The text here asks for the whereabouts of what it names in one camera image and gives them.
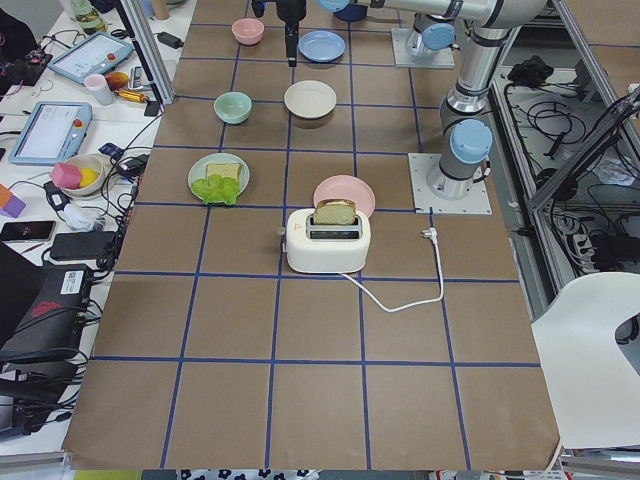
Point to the teach pendant front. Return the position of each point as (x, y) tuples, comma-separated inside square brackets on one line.
[(53, 133)]

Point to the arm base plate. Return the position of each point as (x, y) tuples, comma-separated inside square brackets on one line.
[(410, 52), (434, 192)]

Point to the green plate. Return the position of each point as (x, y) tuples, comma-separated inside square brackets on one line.
[(198, 170)]

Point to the green bowl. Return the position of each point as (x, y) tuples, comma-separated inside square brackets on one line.
[(233, 107)]

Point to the aluminium frame post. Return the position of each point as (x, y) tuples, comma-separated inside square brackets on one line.
[(136, 24)]

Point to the lettuce leaf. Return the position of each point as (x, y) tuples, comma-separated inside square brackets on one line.
[(216, 189)]

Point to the white toaster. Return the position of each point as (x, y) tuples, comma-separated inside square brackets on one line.
[(326, 249)]

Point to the pink toy block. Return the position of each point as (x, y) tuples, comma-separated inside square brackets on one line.
[(66, 175)]

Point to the purple toy block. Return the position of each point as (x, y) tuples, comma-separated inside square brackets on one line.
[(10, 205)]

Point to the pink plate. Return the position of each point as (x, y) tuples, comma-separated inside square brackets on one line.
[(346, 187)]

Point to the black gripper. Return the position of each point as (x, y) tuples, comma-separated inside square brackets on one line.
[(291, 11)]

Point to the black smartphone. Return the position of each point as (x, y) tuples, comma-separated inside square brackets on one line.
[(27, 231)]

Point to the orange screwdriver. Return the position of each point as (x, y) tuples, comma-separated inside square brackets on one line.
[(132, 96)]

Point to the pink bowl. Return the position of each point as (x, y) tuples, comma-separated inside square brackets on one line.
[(248, 31)]

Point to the blue plate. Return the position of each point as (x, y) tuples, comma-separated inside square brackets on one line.
[(321, 46)]

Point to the toast in toaster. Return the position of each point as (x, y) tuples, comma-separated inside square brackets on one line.
[(335, 212)]

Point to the bread slice on plate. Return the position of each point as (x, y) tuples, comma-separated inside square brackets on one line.
[(229, 170)]

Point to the teach pendant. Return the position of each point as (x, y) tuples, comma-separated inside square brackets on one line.
[(53, 133), (97, 54)]

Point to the black power bank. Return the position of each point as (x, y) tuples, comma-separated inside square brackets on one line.
[(80, 245)]

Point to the dark blue pot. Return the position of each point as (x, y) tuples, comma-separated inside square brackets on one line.
[(352, 13)]

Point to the green glass bottle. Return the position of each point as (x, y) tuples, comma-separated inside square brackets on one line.
[(88, 17)]

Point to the teach pendant rear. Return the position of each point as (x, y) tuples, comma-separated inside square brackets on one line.
[(97, 54)]

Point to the pink cup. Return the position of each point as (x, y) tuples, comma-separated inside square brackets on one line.
[(99, 88)]

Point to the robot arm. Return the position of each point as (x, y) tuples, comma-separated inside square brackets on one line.
[(426, 44), (468, 140)]

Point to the yellow toy lemon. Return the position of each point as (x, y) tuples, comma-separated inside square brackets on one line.
[(88, 177)]

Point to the beige bowl with toys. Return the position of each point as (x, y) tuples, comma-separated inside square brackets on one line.
[(94, 161)]

